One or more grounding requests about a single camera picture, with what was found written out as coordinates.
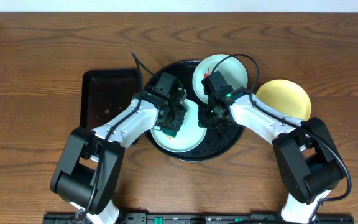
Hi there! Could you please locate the green yellow sponge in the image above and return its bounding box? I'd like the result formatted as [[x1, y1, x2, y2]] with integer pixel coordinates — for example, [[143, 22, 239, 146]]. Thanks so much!
[[162, 128, 177, 139]]

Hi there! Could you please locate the light blue plate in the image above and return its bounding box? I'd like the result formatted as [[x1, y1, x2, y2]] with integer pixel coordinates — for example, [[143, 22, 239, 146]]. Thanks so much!
[[151, 99, 207, 153]]

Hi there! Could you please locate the yellow plate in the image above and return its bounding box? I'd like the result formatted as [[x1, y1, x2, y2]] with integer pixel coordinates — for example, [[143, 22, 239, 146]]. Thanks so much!
[[256, 79, 311, 120]]

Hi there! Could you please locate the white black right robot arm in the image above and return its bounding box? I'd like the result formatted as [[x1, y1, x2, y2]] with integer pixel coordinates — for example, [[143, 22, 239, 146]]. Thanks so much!
[[198, 90, 351, 223]]

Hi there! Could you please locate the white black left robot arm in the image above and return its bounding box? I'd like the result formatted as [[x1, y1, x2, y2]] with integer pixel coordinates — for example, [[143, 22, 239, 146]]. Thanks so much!
[[50, 91, 186, 223]]

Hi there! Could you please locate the black round tray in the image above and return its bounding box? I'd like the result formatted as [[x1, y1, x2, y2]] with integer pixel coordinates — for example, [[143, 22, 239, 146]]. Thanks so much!
[[145, 60, 244, 162]]

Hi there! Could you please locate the black rectangular tray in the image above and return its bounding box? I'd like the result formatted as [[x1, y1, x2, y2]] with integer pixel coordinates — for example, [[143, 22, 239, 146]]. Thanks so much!
[[80, 68, 140, 130]]

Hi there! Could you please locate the light green plate far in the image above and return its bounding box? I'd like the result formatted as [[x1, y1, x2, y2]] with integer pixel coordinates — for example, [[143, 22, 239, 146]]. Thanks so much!
[[192, 54, 248, 103]]

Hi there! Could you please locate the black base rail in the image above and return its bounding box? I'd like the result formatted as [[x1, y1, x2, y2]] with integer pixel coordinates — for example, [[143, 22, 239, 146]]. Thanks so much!
[[42, 213, 354, 224]]

